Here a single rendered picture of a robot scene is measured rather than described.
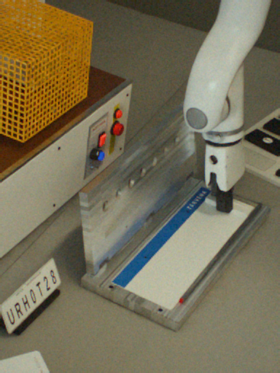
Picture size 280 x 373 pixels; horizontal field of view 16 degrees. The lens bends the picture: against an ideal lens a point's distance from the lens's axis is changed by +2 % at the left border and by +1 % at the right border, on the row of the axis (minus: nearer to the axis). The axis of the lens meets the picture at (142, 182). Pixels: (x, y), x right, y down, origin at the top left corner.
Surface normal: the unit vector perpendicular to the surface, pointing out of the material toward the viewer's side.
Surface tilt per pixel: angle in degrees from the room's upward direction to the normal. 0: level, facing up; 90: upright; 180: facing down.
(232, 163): 78
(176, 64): 0
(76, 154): 90
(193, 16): 90
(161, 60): 0
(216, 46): 42
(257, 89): 0
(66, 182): 90
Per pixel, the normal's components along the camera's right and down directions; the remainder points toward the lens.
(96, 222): 0.88, 0.19
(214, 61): -0.28, -0.21
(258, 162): 0.12, -0.82
